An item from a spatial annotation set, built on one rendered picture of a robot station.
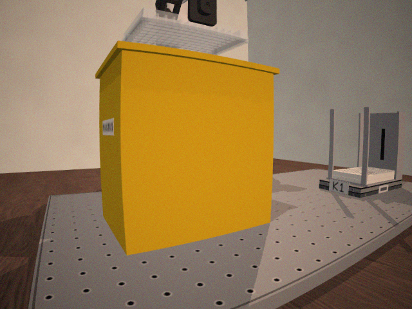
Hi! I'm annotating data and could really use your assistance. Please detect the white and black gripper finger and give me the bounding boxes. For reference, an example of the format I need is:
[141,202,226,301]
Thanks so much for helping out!
[188,0,217,26]
[155,0,183,14]

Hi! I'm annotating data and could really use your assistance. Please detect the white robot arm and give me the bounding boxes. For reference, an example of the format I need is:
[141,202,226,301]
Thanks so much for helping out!
[167,1,188,16]

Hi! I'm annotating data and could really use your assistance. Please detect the yellow box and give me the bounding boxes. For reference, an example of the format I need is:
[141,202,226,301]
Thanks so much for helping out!
[95,41,279,255]

